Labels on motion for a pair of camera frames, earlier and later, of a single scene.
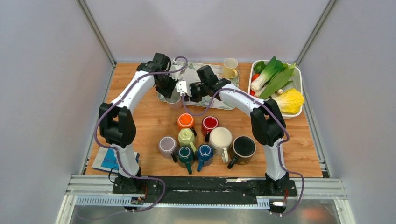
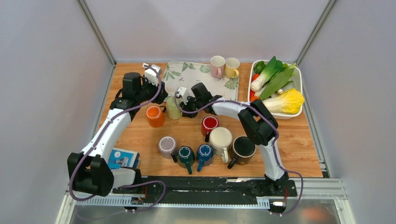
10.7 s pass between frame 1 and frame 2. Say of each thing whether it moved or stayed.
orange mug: moved
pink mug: moved
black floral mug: stayed
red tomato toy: stayed
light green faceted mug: moved
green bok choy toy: stayed
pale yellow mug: stayed
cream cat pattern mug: stayed
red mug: stayed
